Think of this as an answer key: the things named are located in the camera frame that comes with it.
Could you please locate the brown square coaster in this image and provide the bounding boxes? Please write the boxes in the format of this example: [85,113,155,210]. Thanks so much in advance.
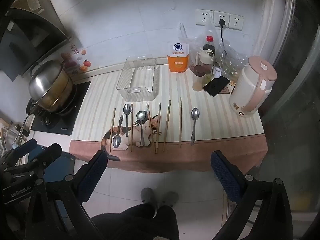
[220,81,237,95]

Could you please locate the striped cat mat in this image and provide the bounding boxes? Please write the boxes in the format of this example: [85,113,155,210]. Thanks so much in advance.
[69,64,268,173]

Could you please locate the orange white salt bag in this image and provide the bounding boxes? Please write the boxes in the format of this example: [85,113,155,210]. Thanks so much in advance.
[167,36,189,73]

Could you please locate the seasoning jar brown lid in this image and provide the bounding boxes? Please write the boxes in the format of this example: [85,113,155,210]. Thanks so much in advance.
[192,65,206,92]

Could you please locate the group of wooden chopsticks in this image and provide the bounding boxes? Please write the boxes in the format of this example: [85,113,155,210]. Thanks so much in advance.
[109,97,182,155]

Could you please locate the black power plug cable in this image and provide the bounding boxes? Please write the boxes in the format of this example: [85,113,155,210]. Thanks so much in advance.
[218,18,232,58]

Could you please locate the metal spoon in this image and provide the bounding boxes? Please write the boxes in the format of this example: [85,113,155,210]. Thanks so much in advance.
[123,103,132,138]
[136,111,147,146]
[190,107,200,146]
[112,115,124,148]

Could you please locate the black gas stove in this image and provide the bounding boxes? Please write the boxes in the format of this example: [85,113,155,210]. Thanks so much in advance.
[25,81,92,136]

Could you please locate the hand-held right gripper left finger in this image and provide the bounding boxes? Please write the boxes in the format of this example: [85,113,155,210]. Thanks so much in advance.
[25,150,108,240]

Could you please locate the steel pot with lid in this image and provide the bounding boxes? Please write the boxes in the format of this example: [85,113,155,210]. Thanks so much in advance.
[28,60,74,113]

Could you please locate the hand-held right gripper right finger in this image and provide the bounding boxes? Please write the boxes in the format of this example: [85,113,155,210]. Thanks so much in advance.
[211,150,293,240]

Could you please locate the beige lidded dispenser bottle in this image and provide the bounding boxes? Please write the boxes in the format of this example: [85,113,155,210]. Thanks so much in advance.
[196,49,215,85]

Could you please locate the clear plastic bin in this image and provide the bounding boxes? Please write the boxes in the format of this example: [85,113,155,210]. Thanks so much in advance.
[116,56,160,102]

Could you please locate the dark sauce bottle red cap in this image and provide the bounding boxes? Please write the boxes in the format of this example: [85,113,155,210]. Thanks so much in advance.
[202,35,215,63]

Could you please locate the pink electric kettle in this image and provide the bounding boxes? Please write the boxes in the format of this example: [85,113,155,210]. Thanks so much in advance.
[229,56,278,118]

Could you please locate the black smartphone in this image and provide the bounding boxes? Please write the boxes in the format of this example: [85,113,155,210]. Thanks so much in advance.
[202,76,230,97]

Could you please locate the grey slipper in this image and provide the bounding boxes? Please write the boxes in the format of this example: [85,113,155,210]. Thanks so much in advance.
[141,187,155,203]
[160,191,179,207]

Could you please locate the white wall socket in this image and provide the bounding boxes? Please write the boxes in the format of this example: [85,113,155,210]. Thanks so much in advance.
[229,13,244,32]
[196,9,214,26]
[212,10,230,29]

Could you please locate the clear plastic bag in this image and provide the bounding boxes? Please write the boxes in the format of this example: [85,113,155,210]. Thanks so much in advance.
[178,22,200,55]
[194,14,248,80]

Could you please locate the fruit print box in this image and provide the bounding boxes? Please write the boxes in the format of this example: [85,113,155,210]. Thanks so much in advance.
[60,44,92,75]

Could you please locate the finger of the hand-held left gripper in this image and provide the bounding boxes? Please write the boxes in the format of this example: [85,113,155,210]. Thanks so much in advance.
[4,144,62,181]
[0,138,38,167]

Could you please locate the silver pan handle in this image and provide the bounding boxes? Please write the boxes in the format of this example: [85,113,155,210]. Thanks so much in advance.
[14,114,34,145]

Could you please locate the person's black pants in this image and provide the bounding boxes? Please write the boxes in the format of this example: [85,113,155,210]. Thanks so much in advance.
[91,202,179,240]

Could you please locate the black range hood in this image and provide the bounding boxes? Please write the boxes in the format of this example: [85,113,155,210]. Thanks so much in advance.
[0,0,70,82]

